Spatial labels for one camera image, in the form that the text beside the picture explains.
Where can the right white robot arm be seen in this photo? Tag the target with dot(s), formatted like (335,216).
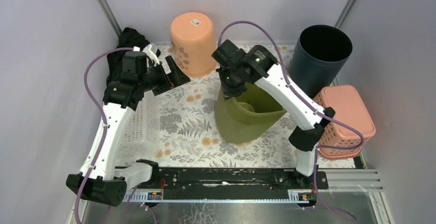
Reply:
(261,68)

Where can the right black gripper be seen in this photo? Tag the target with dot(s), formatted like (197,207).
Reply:
(227,91)

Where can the black cloth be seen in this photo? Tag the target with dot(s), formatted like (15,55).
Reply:
(128,38)

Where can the dark blue round bin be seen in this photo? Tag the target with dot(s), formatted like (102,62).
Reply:
(319,55)

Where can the green mesh waste bin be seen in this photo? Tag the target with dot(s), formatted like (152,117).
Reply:
(246,117)

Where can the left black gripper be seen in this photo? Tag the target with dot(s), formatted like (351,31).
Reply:
(166,80)

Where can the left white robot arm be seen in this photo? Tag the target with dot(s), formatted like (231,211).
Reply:
(97,179)

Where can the white plastic basket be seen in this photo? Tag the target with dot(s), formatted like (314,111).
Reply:
(141,138)

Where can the orange round bucket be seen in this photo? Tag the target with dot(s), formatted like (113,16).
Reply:
(193,40)

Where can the floral table mat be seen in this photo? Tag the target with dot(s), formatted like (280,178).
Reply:
(189,138)

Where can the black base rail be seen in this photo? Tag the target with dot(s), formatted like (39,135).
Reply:
(216,184)

